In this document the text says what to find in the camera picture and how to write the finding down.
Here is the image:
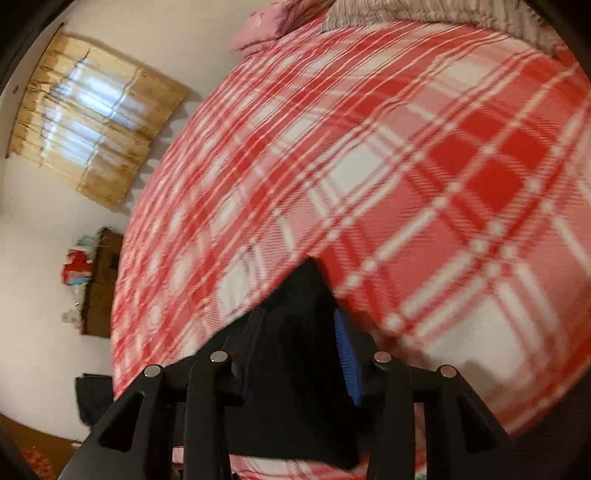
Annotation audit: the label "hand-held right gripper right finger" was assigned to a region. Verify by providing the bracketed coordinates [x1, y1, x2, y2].
[333, 308, 515, 480]

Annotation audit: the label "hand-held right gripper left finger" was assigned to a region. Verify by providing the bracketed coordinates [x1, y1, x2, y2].
[58, 310, 260, 480]

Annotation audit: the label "black pants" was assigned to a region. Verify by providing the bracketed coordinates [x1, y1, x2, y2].
[222, 256, 384, 472]

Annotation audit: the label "dark box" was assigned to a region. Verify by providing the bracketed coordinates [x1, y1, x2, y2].
[75, 373, 116, 428]

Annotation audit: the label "brown wooden cabinet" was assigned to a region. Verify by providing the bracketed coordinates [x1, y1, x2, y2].
[81, 228, 125, 337]

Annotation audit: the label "red gift bag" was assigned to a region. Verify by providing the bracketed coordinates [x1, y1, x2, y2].
[62, 247, 93, 287]

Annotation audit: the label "red plaid bedsheet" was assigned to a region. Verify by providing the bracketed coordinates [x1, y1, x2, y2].
[111, 18, 591, 480]

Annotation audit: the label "beige floral curtain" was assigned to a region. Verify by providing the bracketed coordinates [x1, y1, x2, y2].
[7, 32, 192, 213]

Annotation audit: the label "pink folded blanket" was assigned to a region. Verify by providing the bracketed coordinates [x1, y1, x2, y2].
[228, 0, 338, 56]

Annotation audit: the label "striped pillow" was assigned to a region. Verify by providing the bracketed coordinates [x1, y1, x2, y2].
[321, 0, 561, 54]

